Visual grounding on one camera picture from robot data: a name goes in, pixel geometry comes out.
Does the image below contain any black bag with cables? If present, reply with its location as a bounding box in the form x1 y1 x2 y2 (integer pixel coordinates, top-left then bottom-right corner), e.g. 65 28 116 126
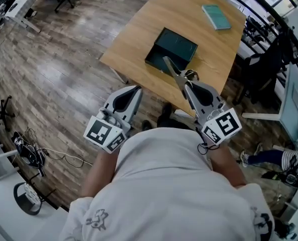
11 131 47 177

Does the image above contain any person's white shirt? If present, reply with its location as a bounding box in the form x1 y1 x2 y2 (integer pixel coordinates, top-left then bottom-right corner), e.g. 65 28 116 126
59 127 275 241

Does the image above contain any black curved railing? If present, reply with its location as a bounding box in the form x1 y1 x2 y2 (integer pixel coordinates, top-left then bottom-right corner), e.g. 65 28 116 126
206 0 298 67

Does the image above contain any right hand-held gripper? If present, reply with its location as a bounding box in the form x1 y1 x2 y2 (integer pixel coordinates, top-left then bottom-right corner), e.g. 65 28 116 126
183 81 242 145

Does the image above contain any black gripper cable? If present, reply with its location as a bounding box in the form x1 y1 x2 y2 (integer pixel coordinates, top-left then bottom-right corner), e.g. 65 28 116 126
196 127 220 156

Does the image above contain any black round stand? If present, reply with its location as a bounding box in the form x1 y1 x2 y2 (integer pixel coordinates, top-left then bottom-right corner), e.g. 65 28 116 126
13 181 57 216

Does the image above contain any black office chair with jacket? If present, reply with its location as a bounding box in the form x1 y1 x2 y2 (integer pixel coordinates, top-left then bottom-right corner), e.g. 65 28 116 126
233 33 291 106

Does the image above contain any person's right forearm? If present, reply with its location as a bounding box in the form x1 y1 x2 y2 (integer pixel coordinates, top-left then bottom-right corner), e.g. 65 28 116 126
208 141 247 188

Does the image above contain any white floor cable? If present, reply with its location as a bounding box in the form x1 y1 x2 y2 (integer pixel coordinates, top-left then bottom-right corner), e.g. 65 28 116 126
40 147 93 168

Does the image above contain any teal book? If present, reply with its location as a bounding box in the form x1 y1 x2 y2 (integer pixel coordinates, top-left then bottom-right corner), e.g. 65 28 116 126
201 4 232 31

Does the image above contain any person's black shoe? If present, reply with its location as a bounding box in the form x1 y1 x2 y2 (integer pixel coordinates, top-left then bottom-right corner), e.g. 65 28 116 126
141 119 154 132
157 102 174 126

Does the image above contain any white desk with teal divider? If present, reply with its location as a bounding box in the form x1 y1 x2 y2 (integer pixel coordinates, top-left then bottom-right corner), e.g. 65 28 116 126
241 63 298 149

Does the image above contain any person's left forearm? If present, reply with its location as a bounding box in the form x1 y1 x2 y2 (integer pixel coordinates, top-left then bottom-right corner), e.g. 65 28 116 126
80 148 123 198

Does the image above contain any dark green box container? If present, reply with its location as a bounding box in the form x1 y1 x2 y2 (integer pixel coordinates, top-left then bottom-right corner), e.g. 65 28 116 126
145 27 199 75

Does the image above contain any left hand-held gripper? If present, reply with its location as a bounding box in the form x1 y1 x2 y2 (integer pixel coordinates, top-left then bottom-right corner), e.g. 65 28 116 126
83 85 143 155

